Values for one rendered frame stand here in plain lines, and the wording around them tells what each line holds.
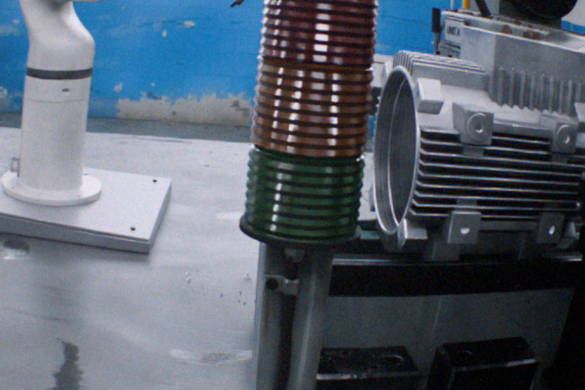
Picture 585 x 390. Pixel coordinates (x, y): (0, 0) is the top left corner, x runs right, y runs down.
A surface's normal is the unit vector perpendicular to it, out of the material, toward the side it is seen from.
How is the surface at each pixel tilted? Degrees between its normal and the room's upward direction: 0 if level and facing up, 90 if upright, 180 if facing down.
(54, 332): 0
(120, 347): 0
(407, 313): 90
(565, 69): 90
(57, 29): 32
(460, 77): 88
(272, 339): 90
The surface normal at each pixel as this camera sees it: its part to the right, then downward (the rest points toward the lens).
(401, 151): 0.14, 0.01
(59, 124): 0.46, 0.28
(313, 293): 0.12, 0.24
